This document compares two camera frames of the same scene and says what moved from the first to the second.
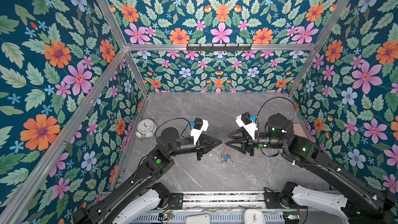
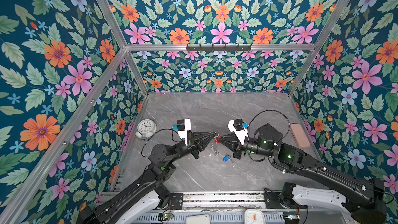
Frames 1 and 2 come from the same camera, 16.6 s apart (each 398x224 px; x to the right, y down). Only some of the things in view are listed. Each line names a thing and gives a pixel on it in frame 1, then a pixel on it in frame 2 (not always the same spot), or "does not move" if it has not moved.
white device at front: x=202 y=219 does not move
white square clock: x=254 y=216 does not move
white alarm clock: x=146 y=129 does not move
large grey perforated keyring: x=222 y=155 to x=216 y=152
